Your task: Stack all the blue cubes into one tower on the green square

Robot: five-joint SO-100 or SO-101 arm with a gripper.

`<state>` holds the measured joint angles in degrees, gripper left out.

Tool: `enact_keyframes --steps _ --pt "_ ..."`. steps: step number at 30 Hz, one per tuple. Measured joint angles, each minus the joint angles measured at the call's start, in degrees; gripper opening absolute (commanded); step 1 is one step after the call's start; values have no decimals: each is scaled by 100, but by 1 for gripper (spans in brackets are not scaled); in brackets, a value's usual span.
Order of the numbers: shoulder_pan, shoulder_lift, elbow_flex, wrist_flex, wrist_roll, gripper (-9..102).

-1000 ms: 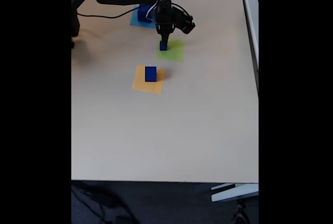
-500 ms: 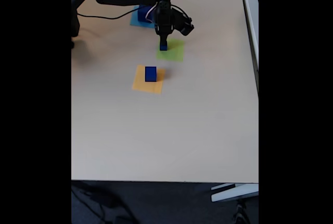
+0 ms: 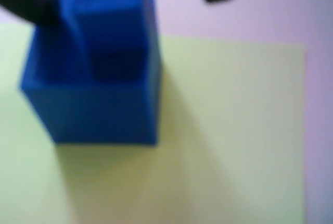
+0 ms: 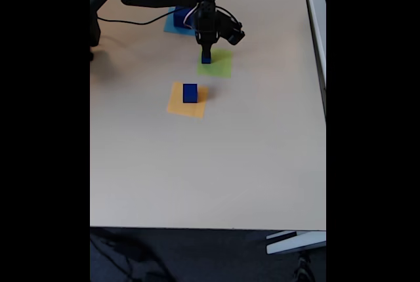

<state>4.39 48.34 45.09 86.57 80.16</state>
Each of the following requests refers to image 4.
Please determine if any medium blue cube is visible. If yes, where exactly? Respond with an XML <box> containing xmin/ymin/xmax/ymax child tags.
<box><xmin>182</xmin><ymin>83</ymin><xmax>199</xmax><ymax>104</ymax></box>

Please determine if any green paper square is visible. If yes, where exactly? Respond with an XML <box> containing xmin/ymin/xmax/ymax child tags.
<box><xmin>196</xmin><ymin>47</ymin><xmax>234</xmax><ymax>79</ymax></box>

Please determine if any blue paper square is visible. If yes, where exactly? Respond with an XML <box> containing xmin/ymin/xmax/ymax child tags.
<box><xmin>163</xmin><ymin>6</ymin><xmax>201</xmax><ymax>37</ymax></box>

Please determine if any orange paper square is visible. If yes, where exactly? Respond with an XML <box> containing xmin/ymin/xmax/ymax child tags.
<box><xmin>165</xmin><ymin>81</ymin><xmax>209</xmax><ymax>119</ymax></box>

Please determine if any large blue cube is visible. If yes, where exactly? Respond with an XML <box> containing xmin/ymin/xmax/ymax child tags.
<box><xmin>173</xmin><ymin>6</ymin><xmax>195</xmax><ymax>30</ymax></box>

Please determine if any white neighbouring desk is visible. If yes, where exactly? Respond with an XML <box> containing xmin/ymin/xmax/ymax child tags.
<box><xmin>301</xmin><ymin>0</ymin><xmax>327</xmax><ymax>121</ymax></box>

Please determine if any white table foot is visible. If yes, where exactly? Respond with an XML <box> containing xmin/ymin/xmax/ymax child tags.
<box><xmin>265</xmin><ymin>230</ymin><xmax>327</xmax><ymax>255</ymax></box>

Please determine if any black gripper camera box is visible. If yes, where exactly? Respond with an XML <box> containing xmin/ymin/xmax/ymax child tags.
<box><xmin>217</xmin><ymin>9</ymin><xmax>246</xmax><ymax>46</ymax></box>

